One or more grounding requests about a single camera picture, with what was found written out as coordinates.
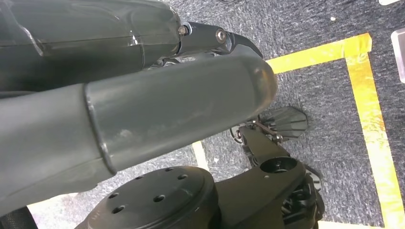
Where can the small white object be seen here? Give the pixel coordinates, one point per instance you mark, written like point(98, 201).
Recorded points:
point(389, 1)

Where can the short yellow floor tape strip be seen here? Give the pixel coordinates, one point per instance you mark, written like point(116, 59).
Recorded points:
point(200, 155)

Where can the black mesh fabric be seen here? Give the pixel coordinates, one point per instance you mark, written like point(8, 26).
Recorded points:
point(15, 219)

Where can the pale grey flat object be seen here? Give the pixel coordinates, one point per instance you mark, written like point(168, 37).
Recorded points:
point(399, 53)

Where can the long yellow floor tape strip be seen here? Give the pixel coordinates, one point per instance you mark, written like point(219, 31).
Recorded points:
point(319, 52)

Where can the thin yellow floor tape strip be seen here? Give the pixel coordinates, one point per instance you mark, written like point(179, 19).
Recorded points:
point(345, 225)

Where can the wide yellow floor tape strip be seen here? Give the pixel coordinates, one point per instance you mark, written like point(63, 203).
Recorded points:
point(373, 132)

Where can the black ribbed robot foot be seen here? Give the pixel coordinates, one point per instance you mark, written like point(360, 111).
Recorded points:
point(288, 123)

